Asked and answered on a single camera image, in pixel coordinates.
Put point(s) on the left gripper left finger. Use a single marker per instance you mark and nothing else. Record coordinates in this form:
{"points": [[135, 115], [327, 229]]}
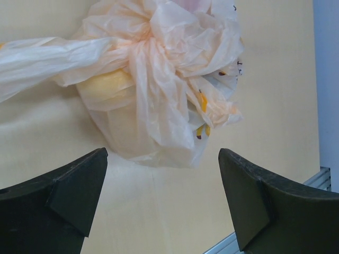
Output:
{"points": [[54, 212]]}

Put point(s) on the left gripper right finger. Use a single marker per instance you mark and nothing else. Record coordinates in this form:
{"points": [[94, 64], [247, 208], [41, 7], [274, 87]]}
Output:
{"points": [[273, 214]]}

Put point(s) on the translucent printed plastic bag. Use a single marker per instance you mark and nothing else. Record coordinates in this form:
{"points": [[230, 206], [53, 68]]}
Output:
{"points": [[184, 57]]}

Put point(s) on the yellow fruit in bag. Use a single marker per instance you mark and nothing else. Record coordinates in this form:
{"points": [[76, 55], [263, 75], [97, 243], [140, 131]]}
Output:
{"points": [[107, 90]]}

